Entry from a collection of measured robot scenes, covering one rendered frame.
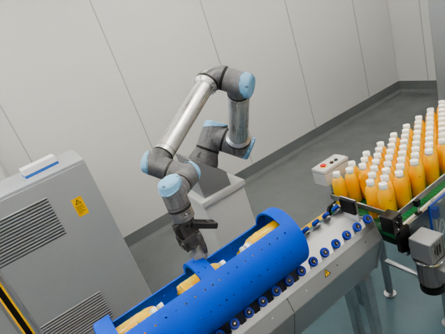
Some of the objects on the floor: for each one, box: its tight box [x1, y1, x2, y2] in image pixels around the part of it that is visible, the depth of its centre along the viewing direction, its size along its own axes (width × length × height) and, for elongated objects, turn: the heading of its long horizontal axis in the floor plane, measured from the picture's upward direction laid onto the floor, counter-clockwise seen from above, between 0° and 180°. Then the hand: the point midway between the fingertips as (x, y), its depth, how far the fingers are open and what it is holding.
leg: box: [344, 287, 366, 334], centre depth 221 cm, size 6×6×63 cm
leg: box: [359, 275, 383, 334], centre depth 209 cm, size 6×6×63 cm
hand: (206, 256), depth 152 cm, fingers closed, pressing on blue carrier
